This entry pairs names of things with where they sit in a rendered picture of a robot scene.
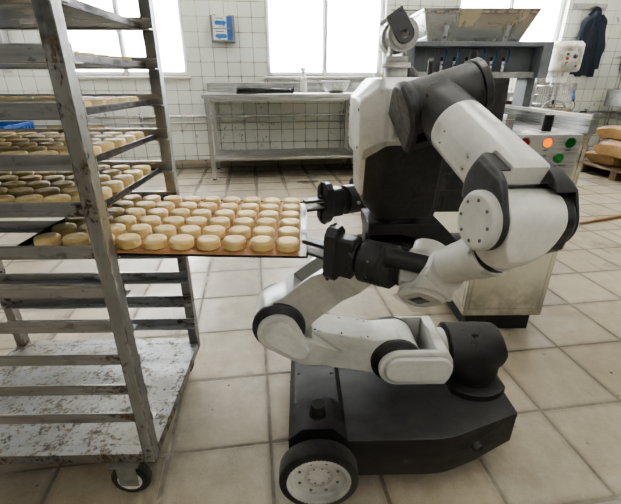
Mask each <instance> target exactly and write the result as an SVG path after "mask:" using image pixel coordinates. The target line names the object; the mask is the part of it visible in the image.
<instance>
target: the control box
mask: <svg viewBox="0 0 621 504"><path fill-rule="evenodd" d="M516 135H517V136H518V137H519V138H520V139H524V138H528V139H529V141H530V143H529V146H530V147H531V148H532V149H533V150H534V151H535V152H539V153H542V154H545V155H546V156H547V157H548V158H549V159H550V160H552V161H553V162H554V163H555V164H556V165H557V166H559V167H560V168H561V169H562V170H563V171H564V172H565V173H566V174H567V175H572V174H573V171H574V167H575V164H576V160H577V156H578V153H579V149H580V145H581V142H582V138H583V134H578V133H550V134H516ZM547 138H551V139H552V141H553V143H552V145H551V146H550V147H547V148H546V147H544V146H543V142H544V140H545V139H547ZM570 138H574V139H575V141H576V142H575V145H574V146H573V147H570V148H569V147H567V146H566V142H567V140H568V139H570ZM557 154H562V155H563V156H564V158H563V160H562V161H561V162H559V163H557V162H555V161H554V157H555V155H557Z"/></svg>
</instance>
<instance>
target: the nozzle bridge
mask: <svg viewBox="0 0 621 504"><path fill-rule="evenodd" d="M554 43H555V42H554V41H545V42H544V41H417V43H416V44H415V45H414V46H413V47H412V48H411V49H410V50H407V56H408V57H409V59H408V63H411V66H413V67H414V69H415V70H416V71H417V74H418V77H423V76H426V75H427V69H428V60H429V58H434V63H433V72H432V74H433V73H436V72H438V70H439V62H440V58H441V57H444V58H443V61H444V59H445V54H446V49H445V47H447V56H446V60H445V63H444V65H443V70H445V69H449V68H451V63H452V61H453V57H456V61H457V57H458V52H459V50H458V47H459V48H460V55H459V59H458V62H457V64H456V66H458V65H461V64H464V61H465V57H468V60H469V58H470V52H471V49H470V48H471V47H472V49H473V50H478V54H477V58H478V57H481V58H483V54H484V49H483V47H484V48H485V56H484V59H483V60H485V61H486V63H487V64H488V63H489V61H490V57H493V62H494V60H495V57H496V52H497V51H496V49H495V48H496V47H497V48H498V54H497V58H496V61H495V63H494V65H493V66H492V74H493V78H517V79H516V84H515V89H514V94H513V99H512V104H511V105H515V106H523V107H529V105H530V100H531V95H532V91H533V86H534V81H535V78H547V74H548V70H549V65H550V61H551V56H552V52H553V47H554ZM508 47H509V48H510V50H511V52H510V57H509V60H508V62H507V64H506V65H505V67H504V71H503V72H499V70H500V64H501V61H502V57H505V63H506V61H507V59H508V55H509V49H508Z"/></svg>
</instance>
